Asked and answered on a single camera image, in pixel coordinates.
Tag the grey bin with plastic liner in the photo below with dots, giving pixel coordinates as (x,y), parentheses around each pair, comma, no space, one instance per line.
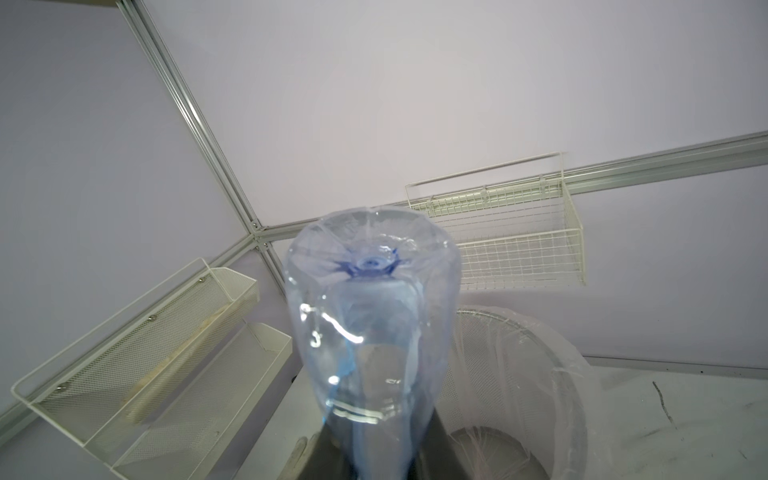
(520,402)

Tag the white mesh two-tier shelf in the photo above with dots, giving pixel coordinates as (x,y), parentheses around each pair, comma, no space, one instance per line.
(161,389)

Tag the white wire wall basket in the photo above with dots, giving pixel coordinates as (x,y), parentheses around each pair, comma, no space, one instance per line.
(515,222)

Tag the large clear blue cap bottle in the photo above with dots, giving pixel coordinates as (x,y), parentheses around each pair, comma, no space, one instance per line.
(372,295)

